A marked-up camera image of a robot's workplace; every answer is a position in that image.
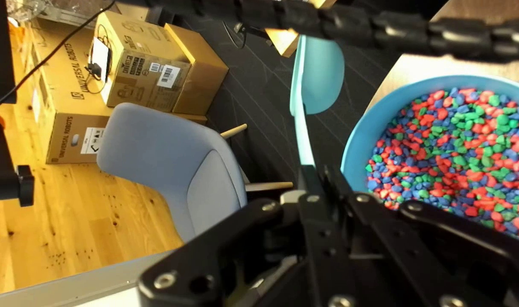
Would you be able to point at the teal plastic scooper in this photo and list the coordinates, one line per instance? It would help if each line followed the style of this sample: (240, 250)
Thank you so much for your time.
(315, 83)

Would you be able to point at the small cardboard box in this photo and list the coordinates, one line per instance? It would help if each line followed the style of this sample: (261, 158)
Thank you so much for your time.
(162, 67)

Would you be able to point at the colourful gravel beads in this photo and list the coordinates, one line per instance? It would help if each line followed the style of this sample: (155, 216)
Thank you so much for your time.
(457, 154)

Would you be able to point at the blue bowl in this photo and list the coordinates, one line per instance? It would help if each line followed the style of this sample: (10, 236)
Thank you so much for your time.
(418, 113)

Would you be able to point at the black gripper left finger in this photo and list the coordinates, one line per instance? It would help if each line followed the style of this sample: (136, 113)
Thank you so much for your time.
(297, 245)

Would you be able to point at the large cardboard box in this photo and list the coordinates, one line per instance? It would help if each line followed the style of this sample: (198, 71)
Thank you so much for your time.
(68, 113)

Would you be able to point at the light blue chair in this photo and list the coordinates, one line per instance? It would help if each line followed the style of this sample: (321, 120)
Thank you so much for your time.
(187, 164)

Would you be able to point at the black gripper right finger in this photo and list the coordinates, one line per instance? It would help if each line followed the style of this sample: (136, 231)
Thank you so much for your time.
(430, 257)

